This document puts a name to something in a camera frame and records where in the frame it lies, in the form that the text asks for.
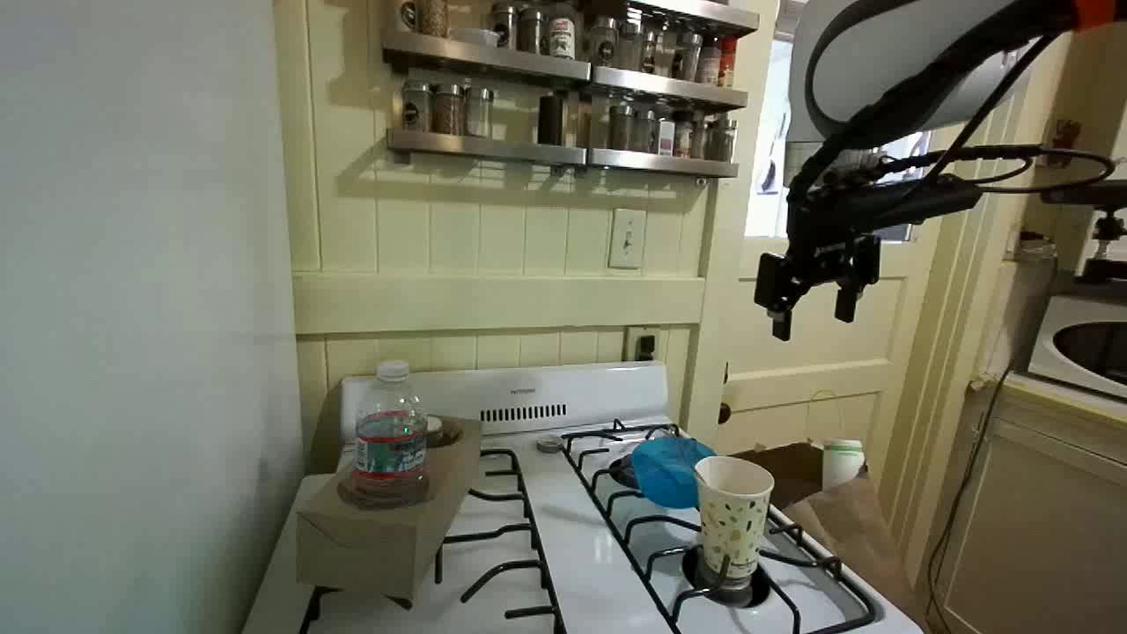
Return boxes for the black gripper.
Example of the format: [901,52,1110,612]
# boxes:
[753,233,883,347]

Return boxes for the cream panel door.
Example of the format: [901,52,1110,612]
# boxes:
[699,0,981,466]

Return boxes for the small white container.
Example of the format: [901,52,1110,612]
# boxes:
[821,436,868,493]

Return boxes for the clear jar silver lid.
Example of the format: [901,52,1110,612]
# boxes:
[699,108,739,167]

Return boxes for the brown spice jar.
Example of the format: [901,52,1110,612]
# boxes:
[676,105,707,162]

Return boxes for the dotted paper cup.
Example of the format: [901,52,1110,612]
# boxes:
[689,456,777,591]

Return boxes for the blue bowl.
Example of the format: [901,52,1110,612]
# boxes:
[608,435,719,510]

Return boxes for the white label spice jar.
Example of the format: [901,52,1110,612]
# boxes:
[650,102,682,160]

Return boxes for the white microwave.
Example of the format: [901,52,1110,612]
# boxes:
[1024,290,1127,406]

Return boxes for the stove burner under cup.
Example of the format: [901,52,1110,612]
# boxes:
[679,540,775,611]

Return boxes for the black stove grate under cup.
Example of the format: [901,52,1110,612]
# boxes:
[559,421,883,634]

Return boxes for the cream cabinet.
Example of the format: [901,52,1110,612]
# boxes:
[928,369,1127,634]

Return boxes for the metal spice shelf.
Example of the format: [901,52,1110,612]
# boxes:
[631,0,763,37]
[380,30,748,112]
[382,122,743,182]

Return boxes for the white gas stove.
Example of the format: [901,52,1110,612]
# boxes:
[240,360,928,634]

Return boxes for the dark spice jar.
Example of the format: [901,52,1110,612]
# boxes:
[536,87,574,147]

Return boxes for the white bottle spice jar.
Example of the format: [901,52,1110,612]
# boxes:
[543,0,583,65]

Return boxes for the black stove grate under box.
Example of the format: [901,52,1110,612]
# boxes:
[297,443,569,634]

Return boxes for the dark round lid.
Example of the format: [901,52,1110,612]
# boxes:
[419,414,466,450]

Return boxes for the cardboard box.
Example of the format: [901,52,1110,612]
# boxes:
[293,416,486,605]

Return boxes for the white refrigerator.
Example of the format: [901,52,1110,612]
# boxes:
[0,0,305,634]

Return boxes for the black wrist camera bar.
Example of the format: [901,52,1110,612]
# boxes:
[784,174,984,243]

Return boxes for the wall outlet with black plug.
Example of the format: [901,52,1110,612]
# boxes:
[626,327,665,367]

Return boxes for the wall power outlet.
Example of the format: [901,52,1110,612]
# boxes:
[605,205,650,276]

